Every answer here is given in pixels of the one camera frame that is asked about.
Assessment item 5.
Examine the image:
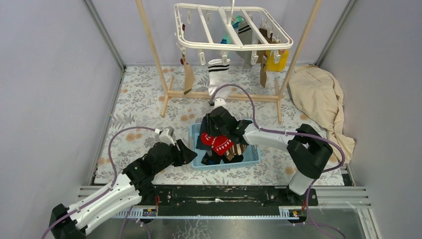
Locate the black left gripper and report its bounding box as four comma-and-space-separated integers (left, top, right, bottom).
154, 140, 198, 175

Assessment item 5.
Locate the navy blue sock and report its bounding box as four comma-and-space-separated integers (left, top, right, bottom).
195, 124, 215, 150

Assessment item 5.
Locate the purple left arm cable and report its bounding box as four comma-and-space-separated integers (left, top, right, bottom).
41, 126, 157, 239

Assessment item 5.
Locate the red white dotted sock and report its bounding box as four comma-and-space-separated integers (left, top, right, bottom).
212, 135, 234, 155

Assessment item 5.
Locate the light blue plastic basket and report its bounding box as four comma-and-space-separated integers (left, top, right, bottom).
189, 123, 261, 171

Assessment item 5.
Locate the brown white striped sock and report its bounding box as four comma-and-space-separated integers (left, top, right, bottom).
225, 144, 247, 162

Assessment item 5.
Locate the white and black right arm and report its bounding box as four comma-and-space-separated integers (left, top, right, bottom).
201, 106, 333, 205

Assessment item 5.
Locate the beige cloth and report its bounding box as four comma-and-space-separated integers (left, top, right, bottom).
288, 65, 355, 164

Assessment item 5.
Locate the yellow sock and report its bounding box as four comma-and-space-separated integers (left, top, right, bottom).
265, 49, 289, 72

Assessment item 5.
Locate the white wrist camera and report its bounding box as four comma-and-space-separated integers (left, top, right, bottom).
154, 126, 176, 146
209, 98, 226, 109

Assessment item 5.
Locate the white black striped sock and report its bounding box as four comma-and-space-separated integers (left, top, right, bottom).
208, 59, 230, 96

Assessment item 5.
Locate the wooden drying rack frame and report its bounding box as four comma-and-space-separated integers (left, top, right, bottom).
135, 0, 323, 124

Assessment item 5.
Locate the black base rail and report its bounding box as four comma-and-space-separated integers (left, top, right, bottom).
141, 185, 318, 217

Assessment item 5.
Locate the floral table mat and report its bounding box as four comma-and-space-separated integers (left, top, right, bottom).
96, 65, 345, 186

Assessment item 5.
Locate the white plastic clip hanger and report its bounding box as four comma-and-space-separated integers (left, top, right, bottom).
174, 1, 294, 65

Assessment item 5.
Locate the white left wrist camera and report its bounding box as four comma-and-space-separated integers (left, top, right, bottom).
154, 126, 176, 146

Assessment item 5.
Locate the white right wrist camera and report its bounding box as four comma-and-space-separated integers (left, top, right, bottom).
209, 98, 226, 109

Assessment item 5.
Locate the black patterned sock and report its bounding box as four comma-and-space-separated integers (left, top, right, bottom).
201, 150, 244, 165

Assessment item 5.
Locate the brown tan sock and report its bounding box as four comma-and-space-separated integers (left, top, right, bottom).
257, 28, 272, 88

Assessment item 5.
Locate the teal patterned sock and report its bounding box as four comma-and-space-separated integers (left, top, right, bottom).
220, 20, 243, 46

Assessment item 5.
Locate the maroon olive striped sock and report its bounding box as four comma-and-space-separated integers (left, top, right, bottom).
180, 23, 196, 96

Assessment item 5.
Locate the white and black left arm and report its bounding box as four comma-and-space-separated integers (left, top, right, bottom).
47, 139, 197, 239

